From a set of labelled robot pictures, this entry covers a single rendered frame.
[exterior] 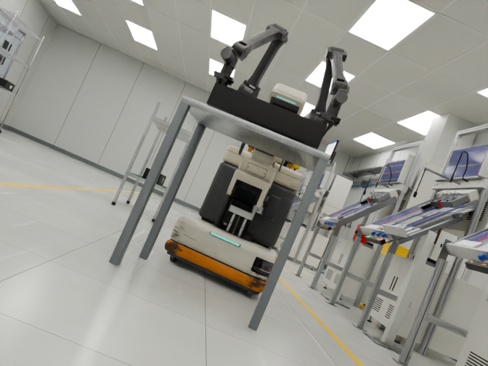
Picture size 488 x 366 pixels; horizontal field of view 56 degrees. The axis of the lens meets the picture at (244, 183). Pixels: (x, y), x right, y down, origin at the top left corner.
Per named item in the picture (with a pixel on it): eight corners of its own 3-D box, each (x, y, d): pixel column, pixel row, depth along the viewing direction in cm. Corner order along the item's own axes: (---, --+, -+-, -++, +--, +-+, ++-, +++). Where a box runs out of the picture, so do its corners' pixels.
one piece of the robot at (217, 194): (196, 232, 324) (242, 125, 329) (267, 263, 317) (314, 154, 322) (186, 232, 291) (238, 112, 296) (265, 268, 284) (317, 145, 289)
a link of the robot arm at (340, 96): (348, 87, 227) (331, 83, 226) (355, 80, 215) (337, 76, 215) (343, 110, 226) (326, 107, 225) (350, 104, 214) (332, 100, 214)
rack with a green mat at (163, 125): (110, 203, 444) (157, 100, 451) (126, 202, 535) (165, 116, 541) (155, 222, 447) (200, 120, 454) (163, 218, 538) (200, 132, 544)
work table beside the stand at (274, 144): (141, 256, 244) (201, 119, 249) (261, 312, 235) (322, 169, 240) (108, 261, 199) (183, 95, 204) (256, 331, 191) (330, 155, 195)
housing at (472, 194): (474, 210, 347) (468, 192, 347) (441, 208, 395) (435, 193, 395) (484, 206, 347) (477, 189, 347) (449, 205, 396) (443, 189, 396)
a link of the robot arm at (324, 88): (341, 52, 264) (324, 48, 263) (347, 49, 250) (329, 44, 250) (323, 128, 270) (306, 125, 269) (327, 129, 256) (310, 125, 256)
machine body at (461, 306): (393, 342, 336) (424, 263, 340) (360, 316, 406) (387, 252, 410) (470, 375, 341) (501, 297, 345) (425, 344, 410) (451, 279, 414)
